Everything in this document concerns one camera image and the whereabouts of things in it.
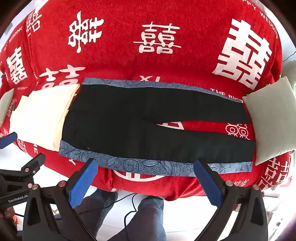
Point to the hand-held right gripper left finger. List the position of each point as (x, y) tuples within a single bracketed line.
[(82, 183)]

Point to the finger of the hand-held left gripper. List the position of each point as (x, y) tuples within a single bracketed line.
[(8, 140), (34, 163)]

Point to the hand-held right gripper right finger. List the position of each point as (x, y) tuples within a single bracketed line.
[(208, 183)]

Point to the black pants with blue trim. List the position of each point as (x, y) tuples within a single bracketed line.
[(148, 120)]

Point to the person's left hand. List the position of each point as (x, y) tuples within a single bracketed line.
[(9, 214)]

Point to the pale green pillow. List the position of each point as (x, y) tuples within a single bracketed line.
[(270, 120), (5, 106)]

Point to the person's left leg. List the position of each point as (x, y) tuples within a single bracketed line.
[(97, 215)]

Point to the person's leg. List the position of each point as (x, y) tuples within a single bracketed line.
[(144, 220), (97, 215)]

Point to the cream folded cloth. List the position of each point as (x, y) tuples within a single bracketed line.
[(41, 115)]

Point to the person's right leg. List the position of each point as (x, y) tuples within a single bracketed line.
[(144, 220)]

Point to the red printed blanket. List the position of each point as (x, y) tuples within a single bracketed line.
[(143, 46)]

